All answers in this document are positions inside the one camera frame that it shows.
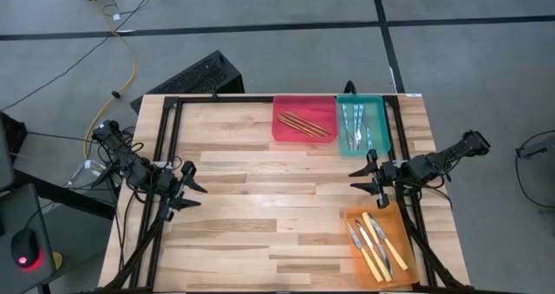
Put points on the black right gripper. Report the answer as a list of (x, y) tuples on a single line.
[(390, 172)]

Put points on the yellow disc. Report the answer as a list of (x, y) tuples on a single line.
[(57, 260)]

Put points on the teal plastic tray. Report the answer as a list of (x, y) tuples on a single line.
[(381, 125)]

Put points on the orange plastic tray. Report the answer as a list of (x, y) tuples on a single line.
[(403, 276)]

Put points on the black perforated computer case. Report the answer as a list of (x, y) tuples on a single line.
[(195, 77)]

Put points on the black computer mouse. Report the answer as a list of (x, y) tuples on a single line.
[(24, 246)]

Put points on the black metal table frame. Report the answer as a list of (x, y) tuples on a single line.
[(170, 125)]

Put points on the wooden chopsticks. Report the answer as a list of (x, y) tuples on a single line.
[(310, 122)]

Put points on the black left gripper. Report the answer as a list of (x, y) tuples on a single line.
[(173, 187)]

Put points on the red plastic tray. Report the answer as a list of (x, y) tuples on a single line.
[(323, 105)]

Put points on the gold cutlery piece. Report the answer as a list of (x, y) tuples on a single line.
[(305, 124), (297, 129)]

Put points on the grey monitor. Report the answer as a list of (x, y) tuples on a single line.
[(5, 164)]

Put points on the grey desk pad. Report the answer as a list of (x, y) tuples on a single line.
[(26, 207)]

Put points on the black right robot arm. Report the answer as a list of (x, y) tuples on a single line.
[(442, 159)]

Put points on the black desk bar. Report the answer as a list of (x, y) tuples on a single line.
[(65, 194)]

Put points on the black clamp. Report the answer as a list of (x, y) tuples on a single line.
[(350, 88)]

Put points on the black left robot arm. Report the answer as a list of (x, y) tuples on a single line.
[(130, 168)]

